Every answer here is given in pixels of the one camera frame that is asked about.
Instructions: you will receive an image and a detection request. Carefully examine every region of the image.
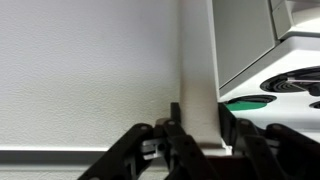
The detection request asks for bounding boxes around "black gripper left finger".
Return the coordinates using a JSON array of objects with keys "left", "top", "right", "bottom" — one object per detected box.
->
[{"left": 77, "top": 102, "right": 222, "bottom": 180}]

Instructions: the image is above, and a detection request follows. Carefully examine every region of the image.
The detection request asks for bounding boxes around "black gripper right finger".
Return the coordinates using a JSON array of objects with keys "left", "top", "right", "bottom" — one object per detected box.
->
[{"left": 217, "top": 102, "right": 320, "bottom": 180}]

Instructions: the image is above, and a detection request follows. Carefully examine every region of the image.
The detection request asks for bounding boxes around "white cabinet door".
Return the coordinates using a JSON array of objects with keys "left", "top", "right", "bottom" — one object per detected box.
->
[{"left": 0, "top": 0, "right": 184, "bottom": 180}]

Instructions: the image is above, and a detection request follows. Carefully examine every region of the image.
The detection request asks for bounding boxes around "green flat disc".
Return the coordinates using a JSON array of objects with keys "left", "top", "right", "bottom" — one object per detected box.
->
[{"left": 225, "top": 101, "right": 268, "bottom": 112}]

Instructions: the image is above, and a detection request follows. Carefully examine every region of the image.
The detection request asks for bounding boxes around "small black stove burner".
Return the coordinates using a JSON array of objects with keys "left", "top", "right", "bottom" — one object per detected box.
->
[
  {"left": 308, "top": 100, "right": 320, "bottom": 110},
  {"left": 226, "top": 94, "right": 278, "bottom": 105}
]

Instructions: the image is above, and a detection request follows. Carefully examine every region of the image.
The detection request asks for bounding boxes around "large black stove burner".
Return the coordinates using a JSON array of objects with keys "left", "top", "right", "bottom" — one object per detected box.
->
[{"left": 259, "top": 66, "right": 320, "bottom": 97}]

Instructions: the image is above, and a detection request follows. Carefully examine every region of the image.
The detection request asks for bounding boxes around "white toy stove unit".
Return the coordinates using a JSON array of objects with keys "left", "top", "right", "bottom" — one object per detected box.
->
[{"left": 211, "top": 0, "right": 320, "bottom": 143}]

